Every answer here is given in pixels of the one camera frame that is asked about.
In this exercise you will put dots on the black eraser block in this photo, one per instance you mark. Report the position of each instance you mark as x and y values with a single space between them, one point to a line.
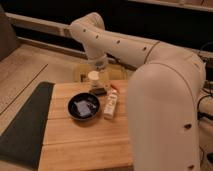
98 91

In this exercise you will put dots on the white rectangular tube box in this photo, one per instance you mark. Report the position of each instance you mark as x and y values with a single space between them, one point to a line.
110 104

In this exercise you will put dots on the black round bowl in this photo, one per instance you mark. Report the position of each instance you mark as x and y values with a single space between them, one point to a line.
73 111

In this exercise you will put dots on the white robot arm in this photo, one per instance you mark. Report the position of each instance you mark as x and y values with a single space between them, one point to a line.
162 94

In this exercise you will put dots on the small orange object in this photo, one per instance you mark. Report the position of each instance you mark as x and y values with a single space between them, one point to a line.
114 86

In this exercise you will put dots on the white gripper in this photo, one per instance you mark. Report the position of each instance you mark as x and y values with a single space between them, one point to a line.
98 76

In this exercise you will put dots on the blue cloth in bowl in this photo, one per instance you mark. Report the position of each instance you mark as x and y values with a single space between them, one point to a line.
85 108

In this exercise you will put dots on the dark grey floor mat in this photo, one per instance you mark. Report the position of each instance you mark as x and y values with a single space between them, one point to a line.
22 140

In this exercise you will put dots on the yellow round floor cushion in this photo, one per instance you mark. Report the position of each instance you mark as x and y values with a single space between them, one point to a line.
116 72

